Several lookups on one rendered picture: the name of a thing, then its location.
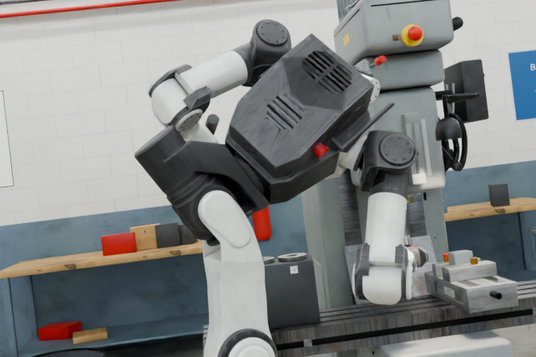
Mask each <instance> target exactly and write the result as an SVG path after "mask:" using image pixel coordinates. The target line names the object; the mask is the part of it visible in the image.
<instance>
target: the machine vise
mask: <svg viewBox="0 0 536 357"><path fill-rule="evenodd" d="M444 266H449V262H444V261H443V262H437V263H432V271H431V272H425V273H424V275H425V282H426V289H427V293H428V294H430V295H433V296H435V297H437V298H439V299H441V300H443V301H446V302H448V303H449V304H452V305H454V306H456V307H457V308H461V309H463V310H464V311H466V312H469V313H472V312H482V311H487V310H493V309H498V308H508V307H514V306H518V293H517V286H516V282H515V281H512V280H508V279H506V278H502V277H498V276H492V277H482V278H476V279H471V280H460V281H455V282H449V281H447V280H444V279H443V271H442V267H444ZM491 291H495V292H499V293H501V294H502V298H501V299H500V300H498V299H496V298H494V297H492V296H490V292H491Z"/></svg>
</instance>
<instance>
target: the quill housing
mask: <svg viewBox="0 0 536 357"><path fill-rule="evenodd" d="M391 102H394V103H395V105H394V106H392V107H391V108H390V109H389V110H388V111H387V112H386V113H385V114H383V115H382V117H381V118H379V119H378V121H377V122H375V123H374V124H373V125H372V126H371V127H370V129H369V132H371V131H375V130H381V131H396V132H401V133H404V131H403V124H402V118H401V116H402V115H403V114H407V113H414V112H418V118H419V130H420V142H421V148H422V155H423V162H424V173H425V177H426V183H424V184H417V185H411V184H410V183H409V176H408V194H418V193H424V192H431V191H438V190H442V189H443V188H444V187H445V185H446V177H445V175H446V172H445V170H444V163H443V151H442V144H441V140H440V141H436V134H435V130H436V123H438V122H439V119H438V112H437V105H436V94H435V91H434V90H433V88H431V87H429V86H421V87H414V88H400V89H393V90H386V91H380V92H379V95H378V97H377V98H376V99H375V100H374V101H373V102H372V103H371V104H369V106H368V111H369V112H370V118H371V119H372V118H373V117H374V116H375V115H376V114H377V113H378V112H379V111H380V110H381V109H382V108H383V107H384V106H385V105H387V104H388V103H391ZM369 132H368V134H369Z"/></svg>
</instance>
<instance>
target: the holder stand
mask: <svg viewBox="0 0 536 357"><path fill-rule="evenodd" d="M262 259H263V263H264V268H265V288H266V303H267V319H268V327H269V328H279V327H286V326H294V325H301V324H314V323H320V322H321V319H320V312H319V305H318V298H317V286H316V279H315V272H314V265H313V258H312V256H311V255H308V256H307V253H291V254H286V255H281V256H279V257H278V259H274V257H263V258H262Z"/></svg>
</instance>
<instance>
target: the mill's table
mask: <svg viewBox="0 0 536 357"><path fill-rule="evenodd" d="M516 286H517V293H518V306H514V307H508V308H498V309H493V310H487V311H482V312H472V313H469V312H466V311H464V310H463V309H461V308H457V307H456V306H454V305H452V304H449V303H448V302H446V301H443V300H441V299H439V298H437V297H435V296H433V295H424V296H414V297H412V298H411V299H410V300H404V299H402V298H401V299H400V300H399V302H398V303H396V304H393V305H387V304H374V303H367V304H355V305H349V306H344V307H338V308H327V309H321V310H319V312H320V319H321V322H320V323H314V324H301V325H294V326H286V327H279V328H269V330H270V335H271V338H272V340H273V342H274V344H275V346H276V348H277V351H278V357H304V356H310V355H320V354H326V353H332V352H338V351H348V350H354V349H360V348H366V347H376V346H382V345H388V344H394V343H404V342H410V341H416V340H422V339H432V338H438V337H444V336H450V335H460V334H466V333H472V332H482V331H488V330H494V329H500V328H510V327H516V326H522V325H527V324H536V280H529V281H523V282H517V283H516Z"/></svg>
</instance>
